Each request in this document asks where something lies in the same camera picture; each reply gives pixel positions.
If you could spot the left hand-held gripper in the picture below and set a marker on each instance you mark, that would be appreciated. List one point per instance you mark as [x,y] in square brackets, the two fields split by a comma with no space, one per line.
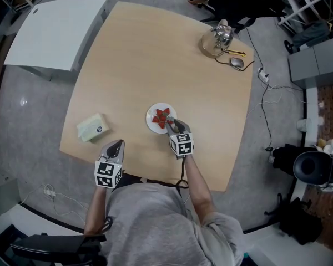
[105,170]

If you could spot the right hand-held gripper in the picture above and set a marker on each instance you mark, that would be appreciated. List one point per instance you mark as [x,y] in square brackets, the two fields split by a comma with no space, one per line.
[181,145]

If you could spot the red strawberry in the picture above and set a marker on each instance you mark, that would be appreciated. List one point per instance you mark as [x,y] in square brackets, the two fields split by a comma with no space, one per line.
[169,120]
[159,112]
[165,111]
[161,124]
[155,119]

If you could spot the white round plate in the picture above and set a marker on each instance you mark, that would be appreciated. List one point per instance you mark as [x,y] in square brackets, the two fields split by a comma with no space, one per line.
[150,112]

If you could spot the person's left forearm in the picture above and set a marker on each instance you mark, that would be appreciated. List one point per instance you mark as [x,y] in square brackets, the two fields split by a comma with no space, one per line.
[95,212]

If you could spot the person's right forearm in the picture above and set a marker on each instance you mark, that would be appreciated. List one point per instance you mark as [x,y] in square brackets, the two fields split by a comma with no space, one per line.
[198,187]

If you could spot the person's black trousers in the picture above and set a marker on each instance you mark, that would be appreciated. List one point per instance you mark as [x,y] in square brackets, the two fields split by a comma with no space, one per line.
[130,180]

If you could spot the white green tissue pack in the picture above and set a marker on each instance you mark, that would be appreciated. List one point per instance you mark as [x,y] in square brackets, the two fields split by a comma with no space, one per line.
[93,127]

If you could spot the person's gray shirt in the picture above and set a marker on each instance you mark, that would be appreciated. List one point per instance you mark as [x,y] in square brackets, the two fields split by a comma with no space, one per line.
[155,226]

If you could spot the gray computer mouse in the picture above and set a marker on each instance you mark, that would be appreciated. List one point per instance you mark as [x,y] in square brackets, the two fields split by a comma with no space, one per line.
[236,62]

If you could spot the stainless steel kettle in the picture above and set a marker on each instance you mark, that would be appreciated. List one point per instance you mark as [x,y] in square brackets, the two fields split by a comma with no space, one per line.
[215,43]

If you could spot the black round chair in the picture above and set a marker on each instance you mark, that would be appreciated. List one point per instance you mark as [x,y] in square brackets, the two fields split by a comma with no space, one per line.
[283,156]

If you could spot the black glossy armrest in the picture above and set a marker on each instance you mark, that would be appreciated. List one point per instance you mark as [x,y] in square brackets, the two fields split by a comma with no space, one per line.
[52,245]

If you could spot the white bucket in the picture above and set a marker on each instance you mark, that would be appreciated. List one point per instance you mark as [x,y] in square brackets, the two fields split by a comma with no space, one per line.
[304,125]

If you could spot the black office chair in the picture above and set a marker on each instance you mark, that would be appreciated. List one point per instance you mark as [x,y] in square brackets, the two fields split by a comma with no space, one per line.
[238,7]
[299,220]

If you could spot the white table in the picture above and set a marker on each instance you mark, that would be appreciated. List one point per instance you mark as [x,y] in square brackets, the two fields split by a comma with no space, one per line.
[55,29]

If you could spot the black round stand base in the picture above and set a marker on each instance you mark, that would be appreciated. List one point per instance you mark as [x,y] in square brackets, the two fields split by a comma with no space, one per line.
[288,46]

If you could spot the tall pale cabinet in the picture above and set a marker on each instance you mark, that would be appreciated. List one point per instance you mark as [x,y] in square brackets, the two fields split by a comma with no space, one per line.
[316,62]

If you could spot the black oval shell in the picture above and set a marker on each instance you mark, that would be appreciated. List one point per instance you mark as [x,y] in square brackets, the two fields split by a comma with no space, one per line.
[326,173]

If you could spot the gray hanging coat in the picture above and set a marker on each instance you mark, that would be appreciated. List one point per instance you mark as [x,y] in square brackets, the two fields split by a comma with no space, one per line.
[310,33]

